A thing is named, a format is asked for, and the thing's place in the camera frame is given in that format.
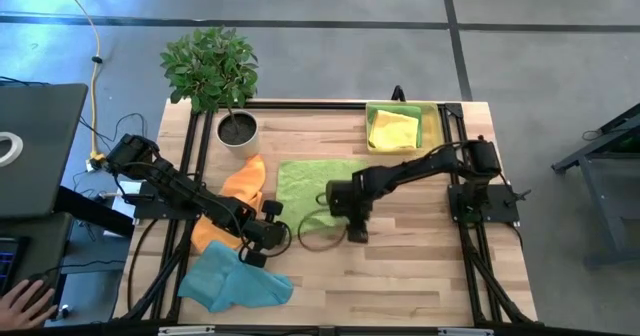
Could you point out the black computer mouse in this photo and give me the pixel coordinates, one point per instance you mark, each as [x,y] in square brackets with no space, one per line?
[37,277]

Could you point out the dark grey metal cart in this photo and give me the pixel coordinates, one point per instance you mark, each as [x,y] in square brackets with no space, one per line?
[600,166]

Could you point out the backlit keyboard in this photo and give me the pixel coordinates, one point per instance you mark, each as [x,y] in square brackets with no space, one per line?
[6,271]

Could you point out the blue microfiber towel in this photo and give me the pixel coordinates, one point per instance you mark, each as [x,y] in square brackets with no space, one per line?
[225,281]

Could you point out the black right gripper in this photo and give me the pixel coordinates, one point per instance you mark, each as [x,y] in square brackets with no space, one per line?
[350,198]

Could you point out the yellow translucent plastic bin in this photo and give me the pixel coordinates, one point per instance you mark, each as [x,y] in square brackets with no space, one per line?
[432,126]

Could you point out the white plant pot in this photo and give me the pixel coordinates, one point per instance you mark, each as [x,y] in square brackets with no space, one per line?
[247,148]

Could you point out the green microfiber towel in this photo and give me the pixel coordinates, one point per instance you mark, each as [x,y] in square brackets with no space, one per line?
[400,109]
[300,186]

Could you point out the black aluminium table frame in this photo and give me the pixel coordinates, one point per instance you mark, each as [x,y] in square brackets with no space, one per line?
[310,105]

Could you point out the yellow microfiber towel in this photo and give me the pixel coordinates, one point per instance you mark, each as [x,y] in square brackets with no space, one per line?
[392,131]

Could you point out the black triangular bracket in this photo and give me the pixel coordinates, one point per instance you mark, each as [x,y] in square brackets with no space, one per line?
[395,97]

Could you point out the dark desk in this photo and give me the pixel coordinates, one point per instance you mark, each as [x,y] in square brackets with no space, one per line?
[40,236]

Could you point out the grey laptop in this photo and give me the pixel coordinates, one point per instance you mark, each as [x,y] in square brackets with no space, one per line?
[45,141]

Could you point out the white power box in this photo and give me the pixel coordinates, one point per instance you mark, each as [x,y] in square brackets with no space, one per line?
[125,201]

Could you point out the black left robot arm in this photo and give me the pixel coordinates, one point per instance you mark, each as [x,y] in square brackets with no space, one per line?
[200,198]

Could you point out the orange microfiber towel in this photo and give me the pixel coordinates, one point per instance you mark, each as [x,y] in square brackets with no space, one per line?
[245,186]

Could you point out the green leafy plant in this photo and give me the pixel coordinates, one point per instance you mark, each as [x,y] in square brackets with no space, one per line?
[210,66]

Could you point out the yellow power plug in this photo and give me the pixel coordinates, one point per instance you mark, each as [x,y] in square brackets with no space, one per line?
[96,160]

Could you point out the white tape roll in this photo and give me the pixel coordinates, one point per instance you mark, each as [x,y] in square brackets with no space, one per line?
[19,148]

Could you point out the person's hand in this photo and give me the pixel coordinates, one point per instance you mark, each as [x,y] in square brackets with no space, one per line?
[22,306]

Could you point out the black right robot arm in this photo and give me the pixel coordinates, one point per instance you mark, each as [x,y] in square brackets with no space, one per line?
[425,168]

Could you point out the silver metal bracket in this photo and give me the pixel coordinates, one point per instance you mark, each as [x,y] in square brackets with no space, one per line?
[185,330]
[465,332]

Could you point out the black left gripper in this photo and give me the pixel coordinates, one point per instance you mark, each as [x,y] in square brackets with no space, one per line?
[265,236]

